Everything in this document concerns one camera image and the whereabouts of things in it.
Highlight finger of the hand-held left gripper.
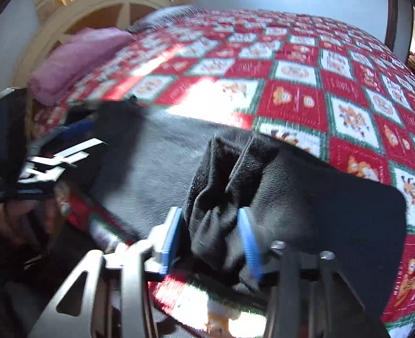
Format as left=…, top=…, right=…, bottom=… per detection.
left=53, top=98, right=139, bottom=145

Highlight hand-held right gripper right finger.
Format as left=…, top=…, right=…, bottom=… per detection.
left=236, top=208, right=391, bottom=338

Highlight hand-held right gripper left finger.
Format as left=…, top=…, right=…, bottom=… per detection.
left=28, top=206, right=183, bottom=338

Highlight grey striped pillow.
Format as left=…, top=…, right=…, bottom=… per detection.
left=128, top=5, right=201, bottom=32

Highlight black pants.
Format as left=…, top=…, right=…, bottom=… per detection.
left=88, top=102, right=408, bottom=298

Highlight cream wooden bed headboard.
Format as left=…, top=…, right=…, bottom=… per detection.
left=12, top=0, right=173, bottom=88

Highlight red checkered printed blanket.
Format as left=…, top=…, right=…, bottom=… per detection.
left=32, top=7, right=415, bottom=338

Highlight brown door frame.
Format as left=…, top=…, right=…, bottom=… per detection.
left=385, top=0, right=415, bottom=71

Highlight folded pink blanket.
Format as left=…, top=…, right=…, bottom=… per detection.
left=27, top=28, right=134, bottom=106

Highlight person's left hand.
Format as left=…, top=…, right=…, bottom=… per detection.
left=0, top=183, right=59, bottom=247

